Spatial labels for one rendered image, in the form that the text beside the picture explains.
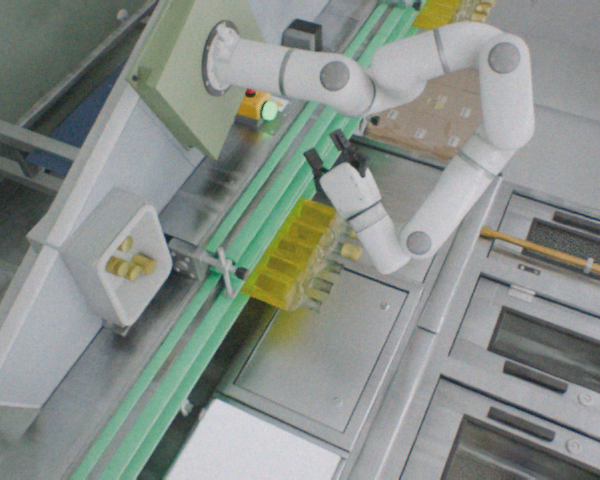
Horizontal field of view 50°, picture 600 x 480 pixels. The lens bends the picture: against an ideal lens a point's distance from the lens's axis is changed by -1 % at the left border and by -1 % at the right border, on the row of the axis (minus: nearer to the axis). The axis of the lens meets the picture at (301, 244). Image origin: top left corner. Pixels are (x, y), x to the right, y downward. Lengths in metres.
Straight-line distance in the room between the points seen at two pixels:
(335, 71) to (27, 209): 1.12
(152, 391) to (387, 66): 0.79
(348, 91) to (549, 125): 5.64
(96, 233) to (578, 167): 5.60
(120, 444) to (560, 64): 6.78
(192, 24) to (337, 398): 0.85
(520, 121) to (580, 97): 6.07
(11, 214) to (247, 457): 1.03
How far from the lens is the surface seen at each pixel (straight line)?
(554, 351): 1.71
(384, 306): 1.63
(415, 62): 1.24
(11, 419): 1.68
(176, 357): 1.41
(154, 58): 1.26
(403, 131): 5.36
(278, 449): 1.47
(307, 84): 1.27
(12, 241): 1.99
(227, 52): 1.34
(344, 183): 1.27
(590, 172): 6.48
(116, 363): 1.41
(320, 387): 1.53
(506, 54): 1.17
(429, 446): 1.53
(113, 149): 1.29
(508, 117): 1.17
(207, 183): 1.53
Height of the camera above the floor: 1.48
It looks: 17 degrees down
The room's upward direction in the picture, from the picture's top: 110 degrees clockwise
